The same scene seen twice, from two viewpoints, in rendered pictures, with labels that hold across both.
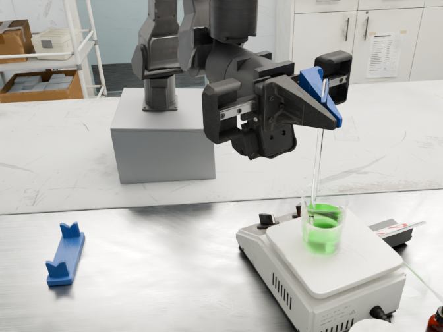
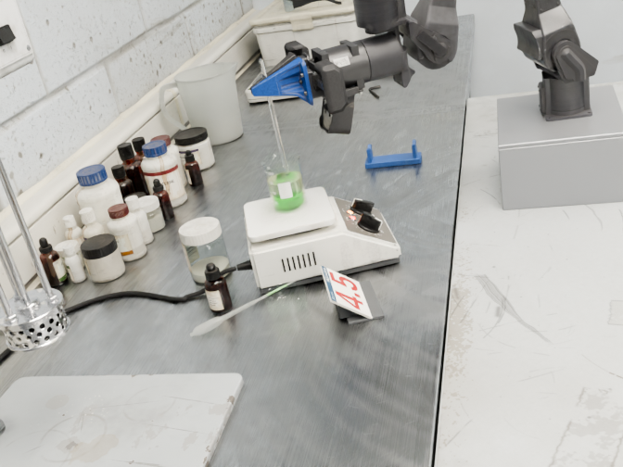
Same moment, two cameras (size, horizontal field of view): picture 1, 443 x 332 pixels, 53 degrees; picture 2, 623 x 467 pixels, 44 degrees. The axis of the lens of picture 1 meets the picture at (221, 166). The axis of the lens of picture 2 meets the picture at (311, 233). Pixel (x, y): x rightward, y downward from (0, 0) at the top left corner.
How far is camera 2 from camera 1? 1.26 m
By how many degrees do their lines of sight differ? 91
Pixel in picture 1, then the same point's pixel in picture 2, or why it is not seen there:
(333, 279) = (251, 209)
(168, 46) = (526, 38)
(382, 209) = (407, 314)
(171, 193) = (478, 190)
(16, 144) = not seen: hidden behind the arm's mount
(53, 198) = (483, 141)
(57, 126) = not seen: outside the picture
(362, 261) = (260, 220)
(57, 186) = not seen: hidden behind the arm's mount
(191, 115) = (533, 131)
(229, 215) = (429, 220)
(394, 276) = (251, 246)
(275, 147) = (324, 121)
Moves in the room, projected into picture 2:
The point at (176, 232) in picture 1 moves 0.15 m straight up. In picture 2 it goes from (411, 198) to (399, 109)
